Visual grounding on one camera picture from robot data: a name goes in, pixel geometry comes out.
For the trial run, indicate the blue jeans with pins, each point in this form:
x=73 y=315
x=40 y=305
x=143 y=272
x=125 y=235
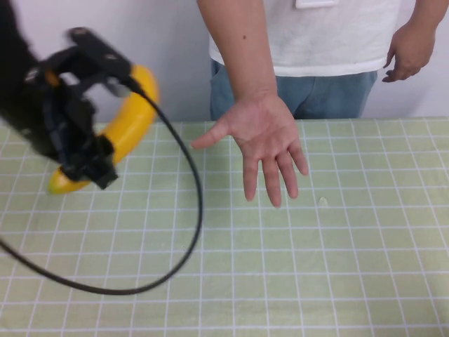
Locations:
x=315 y=96

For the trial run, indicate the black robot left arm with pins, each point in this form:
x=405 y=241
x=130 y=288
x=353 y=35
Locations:
x=15 y=70

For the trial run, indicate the yellow plastic banana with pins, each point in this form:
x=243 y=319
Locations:
x=137 y=116

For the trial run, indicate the person's left forearm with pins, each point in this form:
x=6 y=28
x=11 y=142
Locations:
x=428 y=14

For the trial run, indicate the person's right hand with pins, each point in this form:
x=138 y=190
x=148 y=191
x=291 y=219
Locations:
x=263 y=133

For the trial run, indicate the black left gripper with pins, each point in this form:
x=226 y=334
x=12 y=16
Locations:
x=73 y=119

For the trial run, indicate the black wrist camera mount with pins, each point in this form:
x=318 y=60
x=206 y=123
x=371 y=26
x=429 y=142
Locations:
x=101 y=56

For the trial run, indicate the person's right forearm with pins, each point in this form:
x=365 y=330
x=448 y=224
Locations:
x=242 y=45

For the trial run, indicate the person's left hand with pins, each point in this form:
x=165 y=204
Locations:
x=408 y=52

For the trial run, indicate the white badge card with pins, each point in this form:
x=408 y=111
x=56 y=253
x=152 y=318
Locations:
x=314 y=3

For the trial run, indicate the white t-shirt torso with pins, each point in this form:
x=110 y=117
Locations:
x=315 y=35

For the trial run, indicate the green checked tablecloth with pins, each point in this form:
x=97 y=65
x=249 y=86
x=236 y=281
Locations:
x=280 y=245

